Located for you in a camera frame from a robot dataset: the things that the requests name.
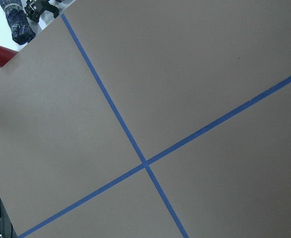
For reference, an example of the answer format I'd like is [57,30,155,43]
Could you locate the black tripod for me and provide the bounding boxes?
[24,0,59,23]

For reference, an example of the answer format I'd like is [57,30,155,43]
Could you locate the crossing blue tape line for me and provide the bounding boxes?
[20,76,291,238]

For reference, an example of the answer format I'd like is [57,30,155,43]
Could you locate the long blue tape line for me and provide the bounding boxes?
[61,14,189,238]

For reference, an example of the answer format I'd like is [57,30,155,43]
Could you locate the folded blue plaid umbrella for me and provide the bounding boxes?
[0,0,36,45]

